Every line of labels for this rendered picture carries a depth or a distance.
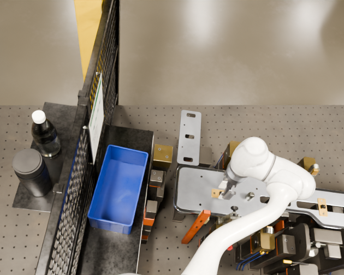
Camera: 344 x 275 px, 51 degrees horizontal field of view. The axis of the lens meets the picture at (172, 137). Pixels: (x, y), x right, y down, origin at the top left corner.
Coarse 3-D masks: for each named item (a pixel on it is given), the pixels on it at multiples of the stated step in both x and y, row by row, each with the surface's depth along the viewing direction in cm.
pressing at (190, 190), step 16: (176, 176) 158; (192, 176) 159; (208, 176) 160; (176, 192) 155; (192, 192) 155; (208, 192) 156; (240, 192) 159; (256, 192) 160; (320, 192) 164; (336, 192) 166; (176, 208) 151; (192, 208) 152; (208, 208) 153; (224, 208) 154; (240, 208) 155; (256, 208) 156; (288, 208) 158; (304, 208) 159; (320, 224) 156; (336, 224) 158
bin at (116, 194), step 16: (112, 160) 154; (128, 160) 152; (144, 160) 149; (112, 176) 150; (128, 176) 151; (96, 192) 135; (112, 192) 147; (128, 192) 148; (96, 208) 143; (112, 208) 144; (128, 208) 145; (96, 224) 134; (112, 224) 131; (128, 224) 142
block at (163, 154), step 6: (156, 144) 157; (156, 150) 156; (162, 150) 156; (168, 150) 157; (156, 156) 155; (162, 156) 155; (168, 156) 155; (156, 162) 155; (162, 162) 155; (168, 162) 154; (156, 168) 162; (162, 168) 161; (168, 168) 161
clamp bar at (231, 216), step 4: (232, 208) 132; (236, 208) 132; (232, 212) 132; (236, 212) 132; (224, 216) 138; (228, 216) 133; (232, 216) 130; (236, 216) 130; (224, 220) 137; (228, 220) 134; (232, 220) 130
